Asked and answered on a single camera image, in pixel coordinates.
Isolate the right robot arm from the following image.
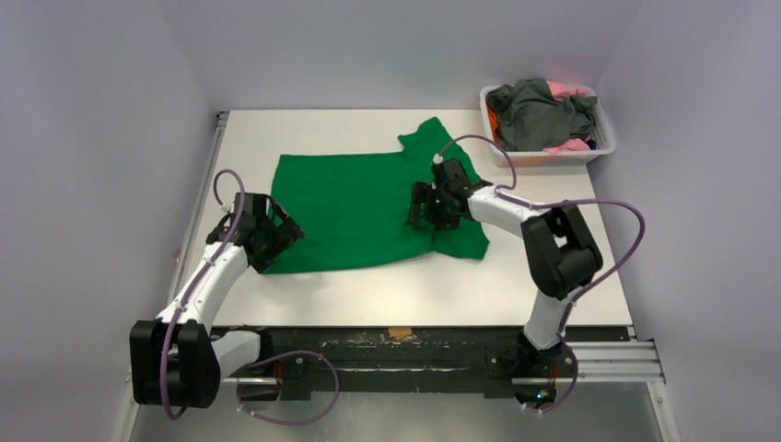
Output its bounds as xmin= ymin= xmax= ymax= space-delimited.
xmin=408 ymin=157 xmax=603 ymax=375

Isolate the orange t shirt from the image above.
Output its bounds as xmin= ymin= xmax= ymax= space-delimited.
xmin=486 ymin=107 xmax=499 ymax=144

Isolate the white laundry basket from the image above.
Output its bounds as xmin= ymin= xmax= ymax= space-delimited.
xmin=492 ymin=102 xmax=615 ymax=167

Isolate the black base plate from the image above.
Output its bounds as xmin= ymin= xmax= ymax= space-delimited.
xmin=152 ymin=326 xmax=630 ymax=402

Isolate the pink t shirt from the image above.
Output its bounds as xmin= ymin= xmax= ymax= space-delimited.
xmin=543 ymin=80 xmax=592 ymax=155

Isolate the left side aluminium rail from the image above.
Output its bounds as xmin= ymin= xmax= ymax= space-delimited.
xmin=163 ymin=110 xmax=230 ymax=309

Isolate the grey t shirt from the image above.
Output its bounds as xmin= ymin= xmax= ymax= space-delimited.
xmin=484 ymin=78 xmax=598 ymax=152

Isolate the brown tape piece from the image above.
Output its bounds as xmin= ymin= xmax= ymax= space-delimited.
xmin=388 ymin=327 xmax=414 ymax=341

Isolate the green t shirt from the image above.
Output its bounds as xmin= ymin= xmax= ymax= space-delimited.
xmin=269 ymin=117 xmax=489 ymax=274

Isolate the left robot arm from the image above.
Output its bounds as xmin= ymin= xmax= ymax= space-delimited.
xmin=129 ymin=193 xmax=304 ymax=409

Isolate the aluminium frame rail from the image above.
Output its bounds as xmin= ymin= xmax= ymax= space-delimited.
xmin=112 ymin=338 xmax=682 ymax=442

